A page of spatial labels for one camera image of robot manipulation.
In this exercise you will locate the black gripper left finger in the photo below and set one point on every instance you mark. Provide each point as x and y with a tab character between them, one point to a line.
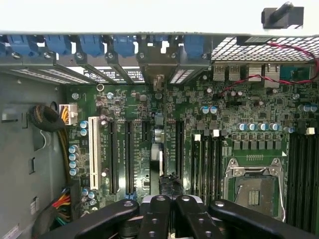
104	219

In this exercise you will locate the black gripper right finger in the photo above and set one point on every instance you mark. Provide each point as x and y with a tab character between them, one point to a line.
236	219

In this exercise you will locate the CPU socket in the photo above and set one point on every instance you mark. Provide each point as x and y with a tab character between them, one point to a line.
254	189

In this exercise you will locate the socket locking lever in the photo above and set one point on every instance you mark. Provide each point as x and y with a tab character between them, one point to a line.
282	206

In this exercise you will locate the long black expansion slot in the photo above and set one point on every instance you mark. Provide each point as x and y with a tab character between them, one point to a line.
180	149
112	156

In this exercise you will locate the white expansion slot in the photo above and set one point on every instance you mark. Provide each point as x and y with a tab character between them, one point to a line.
94	152

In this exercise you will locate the white power connector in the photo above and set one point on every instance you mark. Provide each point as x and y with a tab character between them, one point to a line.
71	113

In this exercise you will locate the green motherboard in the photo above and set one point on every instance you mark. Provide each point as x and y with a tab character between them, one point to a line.
139	109

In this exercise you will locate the open PC case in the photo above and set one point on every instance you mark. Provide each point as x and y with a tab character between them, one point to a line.
30	63

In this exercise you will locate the blue card retention latch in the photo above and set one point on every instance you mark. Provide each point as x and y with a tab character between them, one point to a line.
157	39
58	44
124	46
194	47
91	46
21	44

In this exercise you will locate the black intrusion switch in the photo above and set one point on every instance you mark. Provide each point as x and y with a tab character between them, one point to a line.
253	40

